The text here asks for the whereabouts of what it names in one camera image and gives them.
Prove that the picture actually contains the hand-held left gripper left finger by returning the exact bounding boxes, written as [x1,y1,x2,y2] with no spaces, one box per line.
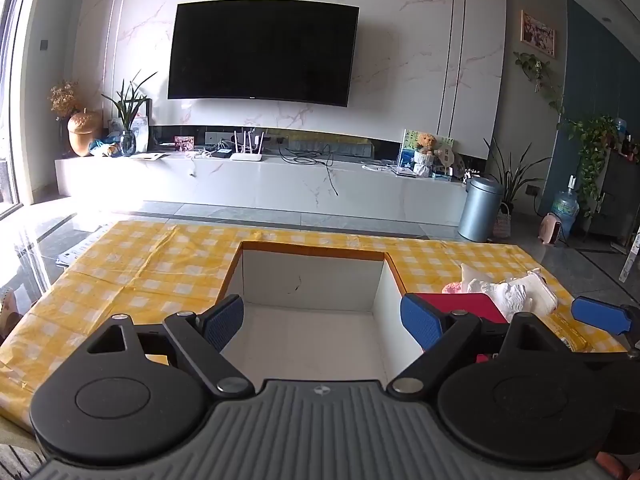
[86,294,256,400]

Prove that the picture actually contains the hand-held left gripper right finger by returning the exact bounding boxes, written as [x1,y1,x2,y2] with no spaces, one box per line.
[387,292,583,397]

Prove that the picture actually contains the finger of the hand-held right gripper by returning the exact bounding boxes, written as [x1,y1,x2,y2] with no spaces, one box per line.
[571,296,640,351]

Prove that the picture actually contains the white paper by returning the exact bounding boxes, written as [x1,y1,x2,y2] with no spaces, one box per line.
[467,280,526,322]

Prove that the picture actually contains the orange-rimmed cardboard box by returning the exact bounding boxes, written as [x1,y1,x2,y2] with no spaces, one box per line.
[217,240,426,383]

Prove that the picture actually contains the red cloth item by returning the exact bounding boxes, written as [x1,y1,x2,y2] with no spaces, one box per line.
[412,292,508,363]

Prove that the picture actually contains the yellow checked tablecloth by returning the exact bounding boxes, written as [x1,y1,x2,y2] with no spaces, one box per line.
[0,220,631,433]

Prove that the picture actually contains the pink heater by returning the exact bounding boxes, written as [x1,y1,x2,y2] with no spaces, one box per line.
[539,212,565,245]

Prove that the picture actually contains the blue water bottle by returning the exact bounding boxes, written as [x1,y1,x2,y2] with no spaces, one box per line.
[550,175,581,233]

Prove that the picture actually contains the dark cabinet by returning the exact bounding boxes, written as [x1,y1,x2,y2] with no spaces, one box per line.
[590,150,640,246]

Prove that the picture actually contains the silver trash can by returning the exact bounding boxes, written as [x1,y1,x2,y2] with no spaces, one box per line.
[457,176,505,242]

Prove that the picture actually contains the white marble television cabinet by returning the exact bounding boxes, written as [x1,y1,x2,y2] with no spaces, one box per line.
[54,152,468,226]

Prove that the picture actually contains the long-leaf plant in woven basket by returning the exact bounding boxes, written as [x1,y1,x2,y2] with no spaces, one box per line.
[482,137,551,241]

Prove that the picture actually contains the ivy plant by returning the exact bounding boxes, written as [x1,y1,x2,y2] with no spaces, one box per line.
[557,115,621,216]

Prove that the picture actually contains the white router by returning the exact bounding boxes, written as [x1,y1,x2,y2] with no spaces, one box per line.
[230,130,266,162]

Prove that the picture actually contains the teddy bear in white basket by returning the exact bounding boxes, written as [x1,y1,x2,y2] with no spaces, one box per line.
[412,132,439,178]

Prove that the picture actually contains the illustrated poster board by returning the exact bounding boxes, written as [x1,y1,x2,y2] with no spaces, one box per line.
[400,129,456,181]

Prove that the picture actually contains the green plant in glass vase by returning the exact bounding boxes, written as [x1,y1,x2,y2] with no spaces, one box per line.
[101,71,158,157]

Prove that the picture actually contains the acorn-shaped jar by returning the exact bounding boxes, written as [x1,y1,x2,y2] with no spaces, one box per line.
[67,108,103,158]

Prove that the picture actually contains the hanging vine plant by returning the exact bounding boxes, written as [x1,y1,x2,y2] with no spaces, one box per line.
[514,51,563,111]

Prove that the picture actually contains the dried flower bunch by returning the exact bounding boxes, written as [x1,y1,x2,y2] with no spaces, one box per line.
[48,80,83,118]

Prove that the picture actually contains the glass balcony door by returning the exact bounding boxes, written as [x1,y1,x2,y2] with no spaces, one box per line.
[0,0,32,211]

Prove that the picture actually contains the black cables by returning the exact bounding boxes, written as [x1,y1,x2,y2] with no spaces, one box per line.
[277,142,341,197]

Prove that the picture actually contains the black wall television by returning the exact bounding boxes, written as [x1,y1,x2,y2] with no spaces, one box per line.
[167,1,360,107]

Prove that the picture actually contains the framed wall picture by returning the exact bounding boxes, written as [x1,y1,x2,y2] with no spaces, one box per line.
[520,9,557,59]

